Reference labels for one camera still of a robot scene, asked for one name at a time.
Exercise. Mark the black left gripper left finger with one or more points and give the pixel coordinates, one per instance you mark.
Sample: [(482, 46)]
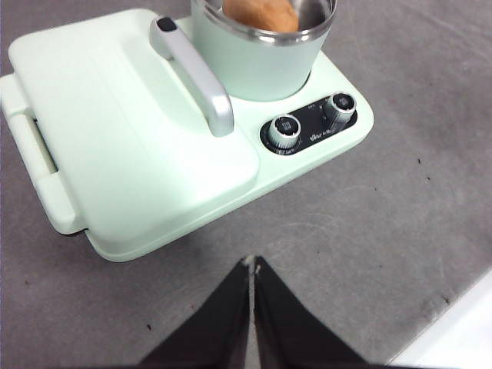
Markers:
[(215, 330)]

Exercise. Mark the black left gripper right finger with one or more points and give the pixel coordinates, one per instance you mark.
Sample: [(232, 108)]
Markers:
[(292, 334)]

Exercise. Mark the brown potato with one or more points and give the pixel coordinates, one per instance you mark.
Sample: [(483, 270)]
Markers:
[(265, 15)]

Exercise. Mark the mint green breakfast machine base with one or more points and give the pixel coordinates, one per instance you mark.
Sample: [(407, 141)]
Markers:
[(326, 153)]

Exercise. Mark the silver control knob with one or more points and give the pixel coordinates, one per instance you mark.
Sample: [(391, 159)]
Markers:
[(341, 105), (284, 130)]

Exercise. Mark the black control panel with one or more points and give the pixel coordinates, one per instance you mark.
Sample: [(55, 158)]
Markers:
[(313, 125)]

